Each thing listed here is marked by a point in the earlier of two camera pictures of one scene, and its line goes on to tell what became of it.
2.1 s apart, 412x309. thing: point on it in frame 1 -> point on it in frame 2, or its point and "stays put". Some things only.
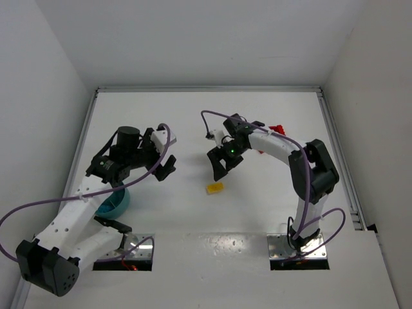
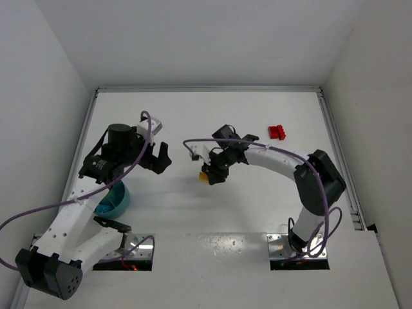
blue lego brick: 105,208 stays put
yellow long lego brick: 214,187 -> 203,177
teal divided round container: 113,205 stays put
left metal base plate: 137,246 stays put
